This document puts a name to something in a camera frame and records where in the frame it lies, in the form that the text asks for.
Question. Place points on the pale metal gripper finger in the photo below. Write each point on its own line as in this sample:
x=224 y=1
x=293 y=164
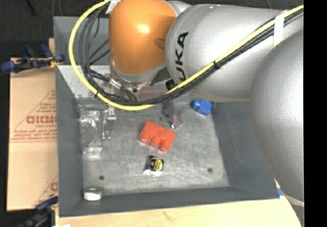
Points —
x=111 y=115

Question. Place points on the clear plastic bottle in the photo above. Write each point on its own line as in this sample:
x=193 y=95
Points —
x=89 y=132

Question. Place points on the orange-red toy brick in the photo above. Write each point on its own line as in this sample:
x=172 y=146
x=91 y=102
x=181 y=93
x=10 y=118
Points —
x=157 y=136

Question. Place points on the small purple clear packet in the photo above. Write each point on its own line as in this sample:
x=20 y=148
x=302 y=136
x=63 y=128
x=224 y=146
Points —
x=175 y=120

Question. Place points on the black and yellow tape measure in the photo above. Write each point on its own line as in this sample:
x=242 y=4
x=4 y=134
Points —
x=154 y=165

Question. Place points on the blue plastic block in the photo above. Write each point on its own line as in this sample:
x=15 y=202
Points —
x=201 y=107

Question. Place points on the white tape roll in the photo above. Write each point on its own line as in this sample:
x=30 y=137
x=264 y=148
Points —
x=92 y=193

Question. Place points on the grey metal bin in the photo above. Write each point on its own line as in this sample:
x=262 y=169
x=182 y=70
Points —
x=178 y=169

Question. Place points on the brown cardboard board, red print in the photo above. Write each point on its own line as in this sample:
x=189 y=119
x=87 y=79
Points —
x=30 y=159

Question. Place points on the black cylinder on white bracket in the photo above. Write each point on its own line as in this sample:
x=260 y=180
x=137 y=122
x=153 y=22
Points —
x=170 y=84

